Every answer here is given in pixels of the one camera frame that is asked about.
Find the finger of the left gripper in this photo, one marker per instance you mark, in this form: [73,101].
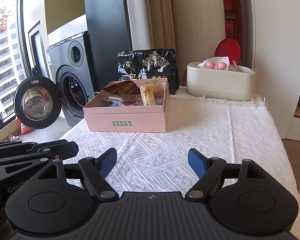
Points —
[16,148]
[12,158]

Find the orange round pastry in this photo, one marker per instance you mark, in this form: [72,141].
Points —
[158,89]

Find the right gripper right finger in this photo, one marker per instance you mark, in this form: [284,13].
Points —
[209,171]

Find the white woven tablecloth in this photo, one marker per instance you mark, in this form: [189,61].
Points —
[258,198]

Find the pink bow clip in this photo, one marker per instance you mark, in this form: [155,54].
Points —
[220,66]

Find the brown spiral lollipop packet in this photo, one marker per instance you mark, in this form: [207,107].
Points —
[125,100]

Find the cream tissue box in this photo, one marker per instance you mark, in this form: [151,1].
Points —
[233,83]

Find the black plum snack bag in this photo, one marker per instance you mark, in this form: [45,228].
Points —
[149,64]

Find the red round chair back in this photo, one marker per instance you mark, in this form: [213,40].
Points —
[229,48]

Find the grey washing machine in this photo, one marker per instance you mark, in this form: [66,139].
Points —
[69,62]

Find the blue snack packet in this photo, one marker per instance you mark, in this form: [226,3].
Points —
[114,104]

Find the yellow noodle snack packet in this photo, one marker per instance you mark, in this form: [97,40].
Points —
[147,95]

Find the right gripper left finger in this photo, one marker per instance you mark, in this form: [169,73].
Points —
[94,172]

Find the red snack packet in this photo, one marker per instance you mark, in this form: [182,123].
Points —
[122,88]

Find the pink cardboard box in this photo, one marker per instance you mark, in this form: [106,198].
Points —
[101,116]

